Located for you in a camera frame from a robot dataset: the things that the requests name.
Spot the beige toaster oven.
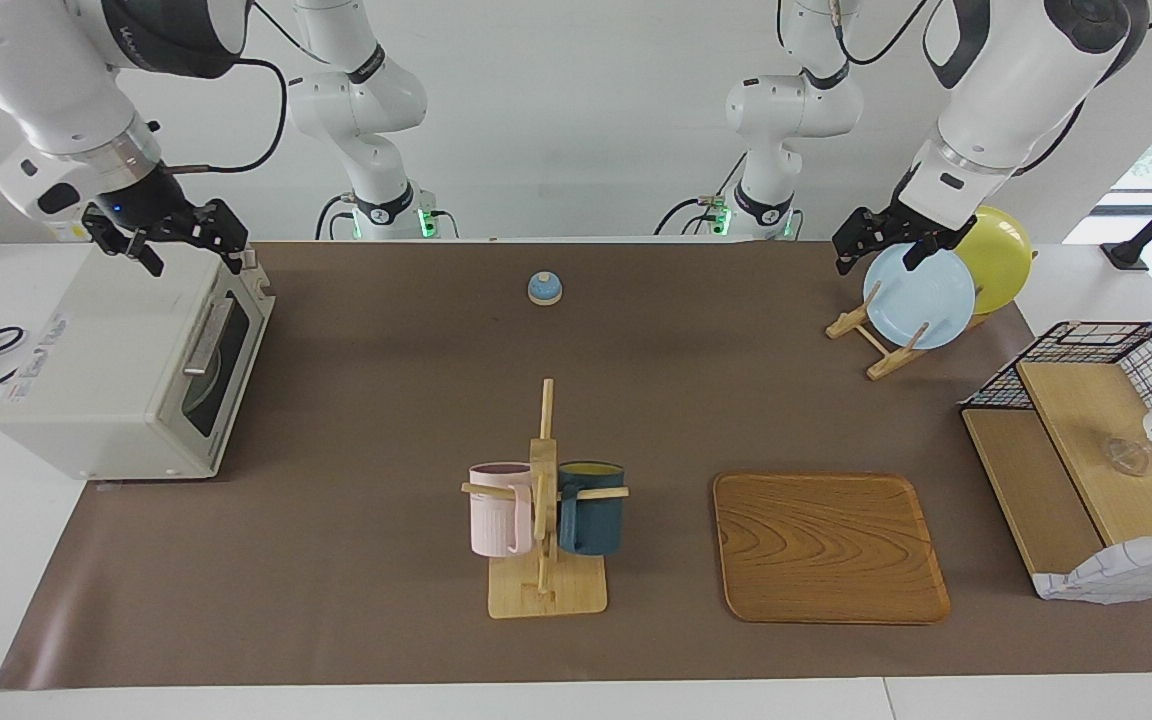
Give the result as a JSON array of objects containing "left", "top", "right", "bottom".
[{"left": 0, "top": 222, "right": 275, "bottom": 481}]

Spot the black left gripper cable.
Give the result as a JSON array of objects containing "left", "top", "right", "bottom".
[{"left": 776, "top": 0, "right": 1152, "bottom": 181}]

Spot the brown wooden tray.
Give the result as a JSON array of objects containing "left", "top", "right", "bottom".
[{"left": 713, "top": 472, "right": 951, "bottom": 626}]

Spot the yellow plate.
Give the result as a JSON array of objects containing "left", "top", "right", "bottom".
[{"left": 946, "top": 205, "right": 1034, "bottom": 316}]

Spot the small clear glass piece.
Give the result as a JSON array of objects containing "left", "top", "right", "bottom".
[{"left": 1104, "top": 437, "right": 1151, "bottom": 477}]

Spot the wooden plate rack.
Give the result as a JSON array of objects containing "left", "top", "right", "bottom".
[{"left": 826, "top": 250, "right": 1037, "bottom": 381}]

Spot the wooden mug tree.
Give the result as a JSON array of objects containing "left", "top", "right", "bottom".
[{"left": 461, "top": 378, "right": 630, "bottom": 619}]

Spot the white checked cloth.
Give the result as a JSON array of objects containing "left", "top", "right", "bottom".
[{"left": 1033, "top": 528, "right": 1152, "bottom": 604}]

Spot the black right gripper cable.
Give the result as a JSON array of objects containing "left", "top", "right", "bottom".
[{"left": 166, "top": 58, "right": 289, "bottom": 176}]

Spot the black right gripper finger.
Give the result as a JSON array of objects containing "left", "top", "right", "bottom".
[
  {"left": 84, "top": 208, "right": 165, "bottom": 277},
  {"left": 186, "top": 200, "right": 249, "bottom": 276}
]

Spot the glass oven door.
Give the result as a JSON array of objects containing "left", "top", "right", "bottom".
[{"left": 158, "top": 255, "right": 275, "bottom": 476}]

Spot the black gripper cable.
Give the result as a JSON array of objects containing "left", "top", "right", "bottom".
[
  {"left": 776, "top": 0, "right": 1152, "bottom": 181},
  {"left": 166, "top": 58, "right": 289, "bottom": 176}
]

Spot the brown table mat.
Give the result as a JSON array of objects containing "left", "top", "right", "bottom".
[{"left": 0, "top": 240, "right": 1152, "bottom": 691}]

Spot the pink mug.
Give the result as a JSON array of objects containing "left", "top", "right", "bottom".
[{"left": 468, "top": 462, "right": 534, "bottom": 558}]

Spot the light blue plate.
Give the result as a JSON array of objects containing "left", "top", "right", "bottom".
[{"left": 863, "top": 243, "right": 977, "bottom": 351}]

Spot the dark blue mug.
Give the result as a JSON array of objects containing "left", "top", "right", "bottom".
[{"left": 557, "top": 461, "right": 626, "bottom": 556}]

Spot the black wire basket shelf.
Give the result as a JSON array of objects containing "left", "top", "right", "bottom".
[{"left": 961, "top": 360, "right": 1152, "bottom": 581}]

